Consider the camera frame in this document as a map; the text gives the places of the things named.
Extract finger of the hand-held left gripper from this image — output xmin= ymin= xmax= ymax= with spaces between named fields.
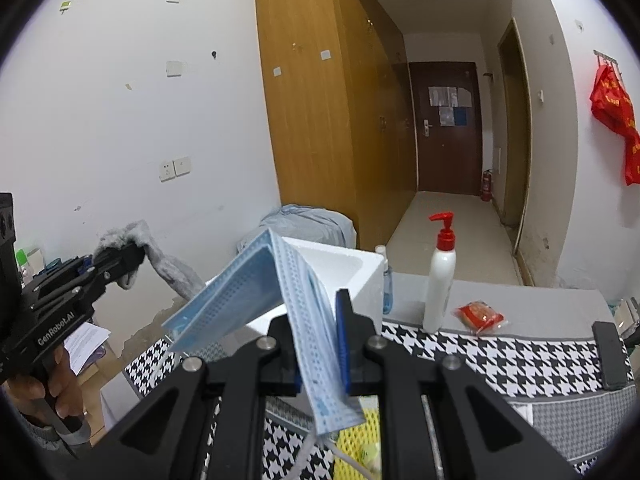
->
xmin=30 ymin=262 xmax=144 ymax=312
xmin=75 ymin=242 xmax=147 ymax=277

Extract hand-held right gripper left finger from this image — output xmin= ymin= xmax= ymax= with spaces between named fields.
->
xmin=70 ymin=316 xmax=302 ymax=480

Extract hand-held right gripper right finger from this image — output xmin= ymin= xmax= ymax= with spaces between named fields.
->
xmin=335 ymin=288 xmax=581 ymax=480

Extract grey fuzzy sock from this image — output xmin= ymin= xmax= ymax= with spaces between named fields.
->
xmin=95 ymin=220 xmax=207 ymax=301

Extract white foam box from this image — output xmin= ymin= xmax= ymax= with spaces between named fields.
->
xmin=245 ymin=237 xmax=388 ymax=343

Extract blue face mask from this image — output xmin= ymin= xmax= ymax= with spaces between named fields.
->
xmin=161 ymin=227 xmax=367 ymax=437

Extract yellow foam net sleeve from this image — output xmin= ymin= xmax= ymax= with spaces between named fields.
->
xmin=332 ymin=405 xmax=383 ymax=480

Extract person's left hand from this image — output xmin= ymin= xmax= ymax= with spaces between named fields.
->
xmin=10 ymin=346 xmax=87 ymax=425

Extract white paper sheets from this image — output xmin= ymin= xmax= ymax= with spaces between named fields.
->
xmin=64 ymin=322 xmax=112 ymax=377

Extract small clear bottle blue liquid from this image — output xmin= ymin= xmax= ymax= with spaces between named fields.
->
xmin=375 ymin=245 xmax=394 ymax=315

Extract white pump bottle red cap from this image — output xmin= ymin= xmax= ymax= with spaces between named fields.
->
xmin=422 ymin=211 xmax=457 ymax=333

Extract light blue bedding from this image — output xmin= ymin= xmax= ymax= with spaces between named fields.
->
xmin=236 ymin=204 xmax=358 ymax=256

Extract red snack packet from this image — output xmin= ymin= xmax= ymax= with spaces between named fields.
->
xmin=452 ymin=301 xmax=510 ymax=336

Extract houndstooth tablecloth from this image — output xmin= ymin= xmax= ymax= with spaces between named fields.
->
xmin=125 ymin=321 xmax=640 ymax=480

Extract wooden wardrobe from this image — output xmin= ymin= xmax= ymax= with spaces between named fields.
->
xmin=253 ymin=0 xmax=418 ymax=251

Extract dark brown door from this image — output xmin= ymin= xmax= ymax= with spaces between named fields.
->
xmin=408 ymin=61 xmax=483 ymax=196

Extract black flat bar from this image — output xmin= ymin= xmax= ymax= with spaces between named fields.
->
xmin=592 ymin=322 xmax=629 ymax=389

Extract wooden side door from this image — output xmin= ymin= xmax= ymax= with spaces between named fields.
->
xmin=496 ymin=17 xmax=533 ymax=228

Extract red hanging bag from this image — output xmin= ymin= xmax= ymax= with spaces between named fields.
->
xmin=589 ymin=64 xmax=640 ymax=187

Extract white wall socket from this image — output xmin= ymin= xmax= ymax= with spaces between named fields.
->
xmin=158 ymin=156 xmax=193 ymax=183

